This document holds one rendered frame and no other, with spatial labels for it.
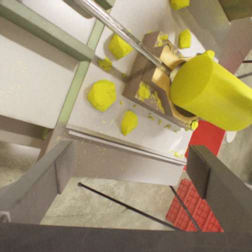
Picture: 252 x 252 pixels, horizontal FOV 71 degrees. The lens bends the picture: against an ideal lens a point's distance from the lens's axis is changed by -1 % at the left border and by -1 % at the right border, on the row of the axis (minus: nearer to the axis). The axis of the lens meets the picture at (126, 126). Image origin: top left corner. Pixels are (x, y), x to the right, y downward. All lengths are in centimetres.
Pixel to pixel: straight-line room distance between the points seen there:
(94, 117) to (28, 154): 109
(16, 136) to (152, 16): 24
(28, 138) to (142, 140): 16
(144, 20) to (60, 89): 15
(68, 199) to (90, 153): 133
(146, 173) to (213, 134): 97
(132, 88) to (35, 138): 14
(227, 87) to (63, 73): 19
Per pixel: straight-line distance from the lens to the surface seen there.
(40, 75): 20
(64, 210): 161
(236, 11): 35
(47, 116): 21
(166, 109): 26
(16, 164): 132
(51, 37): 19
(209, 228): 249
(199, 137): 130
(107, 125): 24
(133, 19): 27
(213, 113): 25
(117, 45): 23
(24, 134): 26
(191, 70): 26
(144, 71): 24
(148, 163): 33
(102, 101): 21
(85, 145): 24
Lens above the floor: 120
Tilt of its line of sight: 49 degrees down
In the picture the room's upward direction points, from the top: 110 degrees clockwise
